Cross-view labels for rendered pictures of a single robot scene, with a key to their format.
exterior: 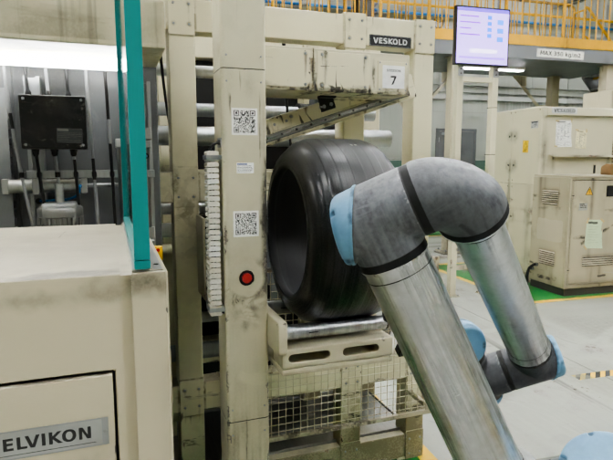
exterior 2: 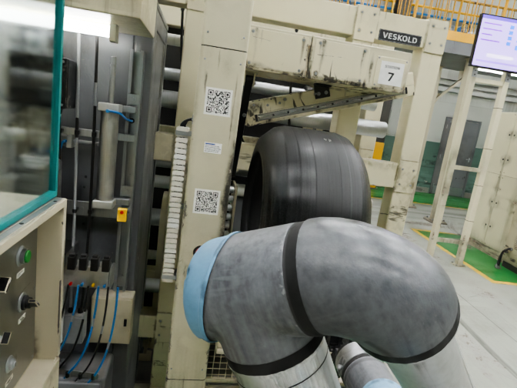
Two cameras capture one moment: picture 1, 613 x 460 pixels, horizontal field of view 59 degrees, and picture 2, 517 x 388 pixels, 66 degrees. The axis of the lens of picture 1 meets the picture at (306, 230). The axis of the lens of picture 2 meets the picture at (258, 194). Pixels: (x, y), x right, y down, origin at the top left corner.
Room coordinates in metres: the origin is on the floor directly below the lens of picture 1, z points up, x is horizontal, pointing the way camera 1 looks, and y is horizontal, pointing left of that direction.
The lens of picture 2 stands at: (0.45, -0.17, 1.50)
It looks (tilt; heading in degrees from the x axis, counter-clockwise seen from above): 11 degrees down; 10
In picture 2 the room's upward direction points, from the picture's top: 8 degrees clockwise
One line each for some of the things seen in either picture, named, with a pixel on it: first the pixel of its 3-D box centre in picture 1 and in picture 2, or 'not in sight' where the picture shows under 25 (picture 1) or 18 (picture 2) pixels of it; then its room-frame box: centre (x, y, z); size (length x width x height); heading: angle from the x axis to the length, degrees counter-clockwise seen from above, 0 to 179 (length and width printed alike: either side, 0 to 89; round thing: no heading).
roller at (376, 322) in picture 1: (335, 327); not in sight; (1.58, -0.09, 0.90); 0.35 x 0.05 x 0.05; 110
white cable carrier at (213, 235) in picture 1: (214, 234); (177, 205); (1.55, 0.27, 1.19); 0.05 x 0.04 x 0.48; 20
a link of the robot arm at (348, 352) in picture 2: not in sight; (357, 365); (1.22, -0.29, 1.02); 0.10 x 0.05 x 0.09; 110
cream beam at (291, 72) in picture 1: (320, 76); (320, 64); (2.03, -0.05, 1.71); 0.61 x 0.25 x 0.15; 110
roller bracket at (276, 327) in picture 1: (264, 320); not in sight; (1.65, 0.13, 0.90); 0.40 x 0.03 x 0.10; 20
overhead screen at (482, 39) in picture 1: (481, 36); (500, 44); (5.46, -1.71, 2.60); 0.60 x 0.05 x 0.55; 106
